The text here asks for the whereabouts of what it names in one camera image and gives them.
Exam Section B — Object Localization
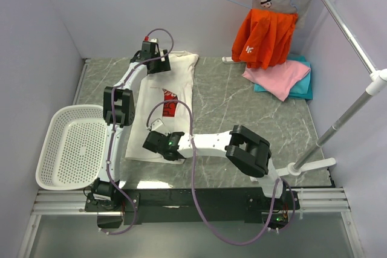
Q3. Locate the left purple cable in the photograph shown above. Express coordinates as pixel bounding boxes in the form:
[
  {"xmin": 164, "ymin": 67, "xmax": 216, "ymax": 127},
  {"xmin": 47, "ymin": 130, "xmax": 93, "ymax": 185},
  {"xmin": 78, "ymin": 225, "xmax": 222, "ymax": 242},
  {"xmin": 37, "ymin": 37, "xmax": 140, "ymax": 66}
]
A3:
[{"xmin": 106, "ymin": 28, "xmax": 175, "ymax": 236}]

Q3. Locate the teal folded t-shirt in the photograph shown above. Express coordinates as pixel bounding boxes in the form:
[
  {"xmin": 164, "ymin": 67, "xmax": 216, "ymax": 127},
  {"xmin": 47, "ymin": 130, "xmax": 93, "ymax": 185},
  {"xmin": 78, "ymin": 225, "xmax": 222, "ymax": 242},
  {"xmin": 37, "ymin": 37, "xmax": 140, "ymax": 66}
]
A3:
[{"xmin": 253, "ymin": 54, "xmax": 313, "ymax": 100}]

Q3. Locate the aluminium frame rail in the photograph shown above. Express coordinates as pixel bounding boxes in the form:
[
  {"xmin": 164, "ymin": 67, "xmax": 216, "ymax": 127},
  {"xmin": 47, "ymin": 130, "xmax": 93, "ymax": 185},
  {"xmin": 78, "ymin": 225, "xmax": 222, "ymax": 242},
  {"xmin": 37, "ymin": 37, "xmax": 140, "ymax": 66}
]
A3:
[{"xmin": 18, "ymin": 187, "xmax": 365, "ymax": 257}]

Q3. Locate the orange t-shirt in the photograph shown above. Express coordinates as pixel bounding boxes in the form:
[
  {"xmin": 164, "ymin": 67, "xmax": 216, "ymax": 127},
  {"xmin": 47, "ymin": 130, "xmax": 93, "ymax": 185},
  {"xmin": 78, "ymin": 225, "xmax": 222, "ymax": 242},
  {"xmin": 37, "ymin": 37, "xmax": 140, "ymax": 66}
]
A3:
[{"xmin": 232, "ymin": 8, "xmax": 298, "ymax": 69}]

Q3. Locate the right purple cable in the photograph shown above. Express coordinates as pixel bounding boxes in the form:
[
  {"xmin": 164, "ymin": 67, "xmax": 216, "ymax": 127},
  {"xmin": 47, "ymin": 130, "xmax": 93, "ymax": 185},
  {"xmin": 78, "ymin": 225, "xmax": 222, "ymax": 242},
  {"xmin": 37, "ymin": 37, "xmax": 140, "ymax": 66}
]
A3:
[{"xmin": 146, "ymin": 99, "xmax": 297, "ymax": 247}]

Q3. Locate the white perforated laundry basket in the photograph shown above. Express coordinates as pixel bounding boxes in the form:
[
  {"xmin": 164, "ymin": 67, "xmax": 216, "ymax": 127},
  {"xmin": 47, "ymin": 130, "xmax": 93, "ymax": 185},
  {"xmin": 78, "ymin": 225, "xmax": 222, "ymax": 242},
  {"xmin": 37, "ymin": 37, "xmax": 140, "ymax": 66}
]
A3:
[{"xmin": 35, "ymin": 105, "xmax": 106, "ymax": 191}]

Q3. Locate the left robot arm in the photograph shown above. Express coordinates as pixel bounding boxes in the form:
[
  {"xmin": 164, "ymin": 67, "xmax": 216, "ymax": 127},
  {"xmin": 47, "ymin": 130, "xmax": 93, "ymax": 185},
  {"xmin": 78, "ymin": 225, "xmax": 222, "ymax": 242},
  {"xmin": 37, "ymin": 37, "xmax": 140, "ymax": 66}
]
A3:
[{"xmin": 87, "ymin": 37, "xmax": 171, "ymax": 211}]

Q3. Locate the purple cable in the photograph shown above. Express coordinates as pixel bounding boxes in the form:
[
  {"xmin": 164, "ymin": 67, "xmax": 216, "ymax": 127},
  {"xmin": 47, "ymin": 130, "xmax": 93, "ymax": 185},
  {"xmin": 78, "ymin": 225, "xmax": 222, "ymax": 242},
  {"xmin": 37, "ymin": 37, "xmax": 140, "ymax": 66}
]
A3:
[
  {"xmin": 106, "ymin": 28, "xmax": 175, "ymax": 236},
  {"xmin": 146, "ymin": 99, "xmax": 297, "ymax": 247}
]

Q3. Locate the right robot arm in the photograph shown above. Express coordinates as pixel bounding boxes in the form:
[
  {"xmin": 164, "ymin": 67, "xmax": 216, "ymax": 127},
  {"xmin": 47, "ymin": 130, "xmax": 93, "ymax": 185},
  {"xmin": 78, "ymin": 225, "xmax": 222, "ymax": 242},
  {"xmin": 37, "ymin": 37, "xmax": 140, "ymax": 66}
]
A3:
[{"xmin": 143, "ymin": 125, "xmax": 287, "ymax": 209}]

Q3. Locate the metal clothes rack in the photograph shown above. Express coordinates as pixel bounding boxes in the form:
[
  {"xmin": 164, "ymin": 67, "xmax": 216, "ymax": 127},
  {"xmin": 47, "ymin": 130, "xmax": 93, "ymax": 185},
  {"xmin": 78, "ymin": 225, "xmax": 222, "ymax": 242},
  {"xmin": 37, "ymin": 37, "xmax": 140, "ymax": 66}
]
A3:
[{"xmin": 221, "ymin": 0, "xmax": 387, "ymax": 184}]

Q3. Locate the black base beam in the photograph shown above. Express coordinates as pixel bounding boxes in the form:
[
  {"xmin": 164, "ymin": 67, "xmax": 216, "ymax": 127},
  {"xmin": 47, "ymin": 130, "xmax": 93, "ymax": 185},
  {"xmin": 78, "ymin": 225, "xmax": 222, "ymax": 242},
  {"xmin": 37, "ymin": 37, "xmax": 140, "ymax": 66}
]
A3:
[{"xmin": 85, "ymin": 187, "xmax": 300, "ymax": 229}]

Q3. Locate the white t-shirt with red print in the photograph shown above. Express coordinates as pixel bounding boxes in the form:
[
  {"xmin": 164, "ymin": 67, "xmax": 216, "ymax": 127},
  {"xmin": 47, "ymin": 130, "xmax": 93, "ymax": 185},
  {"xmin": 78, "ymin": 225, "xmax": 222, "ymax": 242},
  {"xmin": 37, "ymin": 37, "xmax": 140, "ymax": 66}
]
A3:
[{"xmin": 125, "ymin": 51, "xmax": 199, "ymax": 164}]

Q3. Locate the pink folded t-shirt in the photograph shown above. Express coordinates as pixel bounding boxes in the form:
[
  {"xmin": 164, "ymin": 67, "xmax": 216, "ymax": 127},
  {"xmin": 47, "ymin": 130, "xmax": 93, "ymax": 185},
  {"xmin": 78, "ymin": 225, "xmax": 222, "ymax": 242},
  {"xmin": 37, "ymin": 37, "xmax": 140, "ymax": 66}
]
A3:
[{"xmin": 242, "ymin": 59, "xmax": 311, "ymax": 102}]

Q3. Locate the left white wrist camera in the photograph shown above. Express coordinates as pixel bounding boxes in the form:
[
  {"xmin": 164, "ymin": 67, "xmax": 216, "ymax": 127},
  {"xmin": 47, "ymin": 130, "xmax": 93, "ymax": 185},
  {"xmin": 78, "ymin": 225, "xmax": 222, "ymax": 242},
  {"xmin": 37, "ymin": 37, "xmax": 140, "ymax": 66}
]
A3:
[{"xmin": 144, "ymin": 36, "xmax": 159, "ymax": 44}]

